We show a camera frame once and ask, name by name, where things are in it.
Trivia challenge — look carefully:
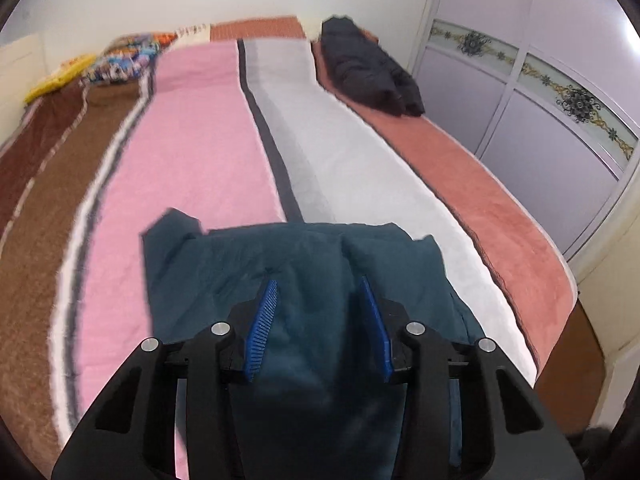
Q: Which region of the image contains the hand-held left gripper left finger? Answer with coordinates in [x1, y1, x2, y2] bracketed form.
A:
[50, 279, 279, 480]

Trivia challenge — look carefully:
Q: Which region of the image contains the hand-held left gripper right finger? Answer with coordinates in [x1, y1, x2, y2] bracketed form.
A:
[361, 275, 586, 480]

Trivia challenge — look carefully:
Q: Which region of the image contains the teal garment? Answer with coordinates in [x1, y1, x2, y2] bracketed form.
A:
[141, 207, 486, 480]

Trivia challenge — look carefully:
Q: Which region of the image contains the striped bed blanket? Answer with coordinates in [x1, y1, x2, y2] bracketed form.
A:
[0, 15, 578, 471]

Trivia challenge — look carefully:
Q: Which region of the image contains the lilac sliding-door wardrobe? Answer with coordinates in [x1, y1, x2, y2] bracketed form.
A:
[405, 0, 640, 261]

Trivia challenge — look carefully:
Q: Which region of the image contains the black jacket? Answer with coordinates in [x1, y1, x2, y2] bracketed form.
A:
[320, 16, 426, 118]

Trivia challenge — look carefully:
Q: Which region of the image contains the colourful printed pillow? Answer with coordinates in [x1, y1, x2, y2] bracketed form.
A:
[82, 32, 178, 86]

